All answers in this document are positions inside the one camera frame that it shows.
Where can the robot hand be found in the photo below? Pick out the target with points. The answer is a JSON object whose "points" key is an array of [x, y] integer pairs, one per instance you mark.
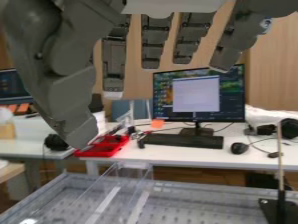
{"points": [[57, 50]]}

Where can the black computer monitor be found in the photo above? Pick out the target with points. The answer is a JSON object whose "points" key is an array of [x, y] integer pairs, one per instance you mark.
{"points": [[10, 85], [194, 93]]}

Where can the black headphones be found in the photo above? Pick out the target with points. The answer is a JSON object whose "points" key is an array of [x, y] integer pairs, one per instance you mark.
{"points": [[54, 142]]}

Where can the red tray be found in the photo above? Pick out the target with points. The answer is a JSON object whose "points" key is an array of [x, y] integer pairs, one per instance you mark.
{"points": [[94, 150], [117, 139]]}

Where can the small orange block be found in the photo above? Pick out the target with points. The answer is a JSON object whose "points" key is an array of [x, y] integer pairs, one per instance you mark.
{"points": [[157, 123]]}

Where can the white desk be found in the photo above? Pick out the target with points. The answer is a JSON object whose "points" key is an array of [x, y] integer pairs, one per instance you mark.
{"points": [[186, 156], [26, 152]]}

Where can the small black device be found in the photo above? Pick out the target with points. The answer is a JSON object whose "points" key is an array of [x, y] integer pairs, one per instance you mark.
{"points": [[141, 143]]}

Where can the black keyboard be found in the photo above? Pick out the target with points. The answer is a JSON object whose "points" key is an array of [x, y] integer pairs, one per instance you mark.
{"points": [[183, 140]]}

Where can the clear box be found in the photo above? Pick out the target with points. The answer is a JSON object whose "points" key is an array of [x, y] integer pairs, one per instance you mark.
{"points": [[213, 188], [133, 173]]}

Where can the black mouse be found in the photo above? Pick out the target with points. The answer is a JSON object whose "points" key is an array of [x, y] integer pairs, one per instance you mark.
{"points": [[239, 148]]}

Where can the thin stick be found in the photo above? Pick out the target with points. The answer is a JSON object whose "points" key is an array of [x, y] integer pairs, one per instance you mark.
{"points": [[279, 156]]}

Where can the black plate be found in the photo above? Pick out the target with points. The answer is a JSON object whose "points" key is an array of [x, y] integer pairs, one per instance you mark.
{"points": [[270, 211]]}

